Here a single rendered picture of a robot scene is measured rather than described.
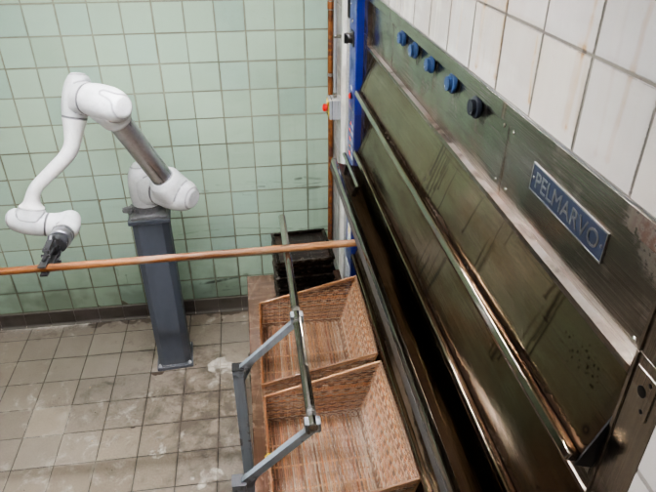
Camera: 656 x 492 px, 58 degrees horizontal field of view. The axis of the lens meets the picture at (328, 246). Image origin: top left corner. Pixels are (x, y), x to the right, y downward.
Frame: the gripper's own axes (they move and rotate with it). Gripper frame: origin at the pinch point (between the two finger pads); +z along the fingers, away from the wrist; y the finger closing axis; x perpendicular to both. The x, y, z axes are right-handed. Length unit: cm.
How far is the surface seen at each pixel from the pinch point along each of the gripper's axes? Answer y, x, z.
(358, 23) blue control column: -80, -127, -37
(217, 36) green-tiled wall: -60, -66, -119
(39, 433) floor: 117, 38, -25
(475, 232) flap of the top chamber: -61, -133, 95
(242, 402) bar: 38, -74, 42
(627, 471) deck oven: -58, -134, 155
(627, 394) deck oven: -68, -134, 151
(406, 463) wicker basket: 36, -128, 77
